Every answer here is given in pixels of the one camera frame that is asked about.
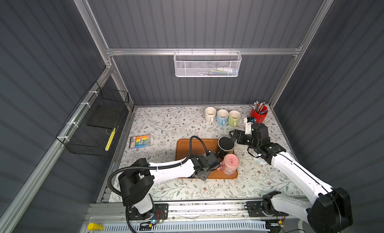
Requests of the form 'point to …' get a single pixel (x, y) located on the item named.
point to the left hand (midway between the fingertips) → (202, 171)
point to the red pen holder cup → (259, 112)
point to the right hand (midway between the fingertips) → (237, 133)
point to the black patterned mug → (226, 146)
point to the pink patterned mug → (230, 164)
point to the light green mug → (234, 117)
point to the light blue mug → (222, 116)
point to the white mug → (210, 113)
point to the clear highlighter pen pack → (140, 141)
